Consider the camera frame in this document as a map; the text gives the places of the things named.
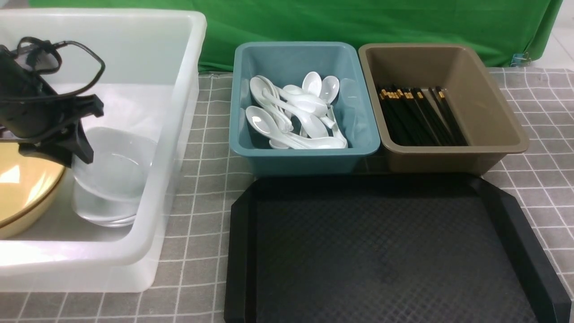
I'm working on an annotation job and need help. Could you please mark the brown plastic bin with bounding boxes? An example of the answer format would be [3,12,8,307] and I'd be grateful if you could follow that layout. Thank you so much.
[358,44,529,175]

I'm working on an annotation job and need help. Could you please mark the white square dish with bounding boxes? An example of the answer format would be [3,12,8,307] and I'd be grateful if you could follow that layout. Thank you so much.
[76,210,136,223]
[72,127,157,215]

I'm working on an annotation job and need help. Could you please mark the green backdrop cloth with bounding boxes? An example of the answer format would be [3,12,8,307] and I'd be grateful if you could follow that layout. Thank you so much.
[29,0,562,71]

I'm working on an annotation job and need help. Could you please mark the black chopsticks in bin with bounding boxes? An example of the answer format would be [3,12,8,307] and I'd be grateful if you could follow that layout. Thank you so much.
[376,85,468,147]

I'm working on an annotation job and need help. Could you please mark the large white plastic tub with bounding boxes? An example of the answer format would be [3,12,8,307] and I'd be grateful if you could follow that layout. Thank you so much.
[0,8,207,292]

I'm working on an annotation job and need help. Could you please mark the blue binder clip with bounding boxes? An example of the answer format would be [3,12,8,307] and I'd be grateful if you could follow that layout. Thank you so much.
[510,52,531,67]

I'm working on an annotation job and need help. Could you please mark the yellow noodle bowl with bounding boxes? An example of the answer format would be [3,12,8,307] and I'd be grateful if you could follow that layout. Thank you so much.
[0,143,65,224]

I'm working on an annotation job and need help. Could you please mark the yellow bowl in tub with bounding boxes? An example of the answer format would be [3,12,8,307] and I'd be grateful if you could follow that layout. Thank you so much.
[0,188,59,240]

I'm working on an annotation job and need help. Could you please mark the pile of white spoons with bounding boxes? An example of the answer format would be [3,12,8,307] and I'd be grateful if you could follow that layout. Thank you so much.
[248,75,348,150]

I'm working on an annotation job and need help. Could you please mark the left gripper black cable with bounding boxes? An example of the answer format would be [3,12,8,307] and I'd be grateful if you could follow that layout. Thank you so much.
[0,37,106,144]

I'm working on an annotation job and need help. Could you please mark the white ceramic soup spoon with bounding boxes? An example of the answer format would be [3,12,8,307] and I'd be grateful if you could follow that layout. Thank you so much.
[245,106,305,149]

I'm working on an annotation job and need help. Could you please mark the grey checked tablecloth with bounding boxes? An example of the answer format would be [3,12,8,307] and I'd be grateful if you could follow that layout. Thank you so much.
[1,68,573,323]

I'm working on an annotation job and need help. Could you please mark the black serving tray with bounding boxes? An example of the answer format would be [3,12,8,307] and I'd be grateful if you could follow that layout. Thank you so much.
[223,174,572,323]

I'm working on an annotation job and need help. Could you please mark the teal plastic bin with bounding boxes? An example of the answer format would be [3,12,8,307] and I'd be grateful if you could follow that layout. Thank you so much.
[229,42,381,177]

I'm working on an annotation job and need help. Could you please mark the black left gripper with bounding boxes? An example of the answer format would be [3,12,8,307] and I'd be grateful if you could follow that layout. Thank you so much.
[1,45,104,168]

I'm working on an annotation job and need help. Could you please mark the white dish in tub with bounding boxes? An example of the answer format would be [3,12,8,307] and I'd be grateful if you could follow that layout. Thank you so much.
[85,215,135,228]

